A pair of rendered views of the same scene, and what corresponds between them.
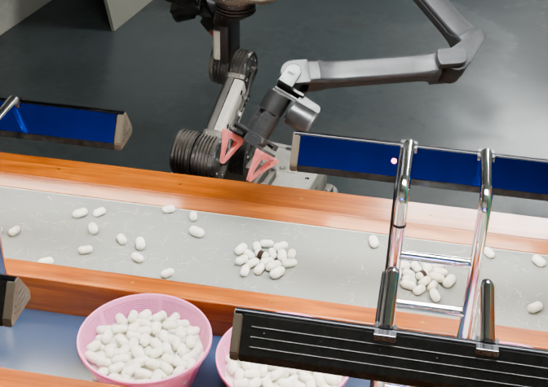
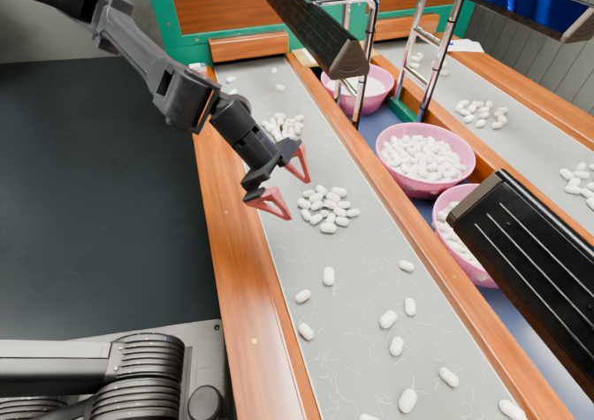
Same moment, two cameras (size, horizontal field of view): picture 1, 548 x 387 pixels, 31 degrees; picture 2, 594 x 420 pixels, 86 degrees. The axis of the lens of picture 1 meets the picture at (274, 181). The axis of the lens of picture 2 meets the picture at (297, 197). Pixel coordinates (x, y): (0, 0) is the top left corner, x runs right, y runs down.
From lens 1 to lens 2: 2.23 m
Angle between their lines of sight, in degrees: 82
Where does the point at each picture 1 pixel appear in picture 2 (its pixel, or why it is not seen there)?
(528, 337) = (313, 81)
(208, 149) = (158, 346)
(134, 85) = not seen: outside the picture
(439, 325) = (331, 106)
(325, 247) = (279, 182)
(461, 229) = not seen: hidden behind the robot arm
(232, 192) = (245, 272)
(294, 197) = (226, 217)
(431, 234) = not seen: hidden behind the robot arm
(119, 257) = (419, 332)
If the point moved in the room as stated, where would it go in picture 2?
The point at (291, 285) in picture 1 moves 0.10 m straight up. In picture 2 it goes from (342, 183) to (346, 154)
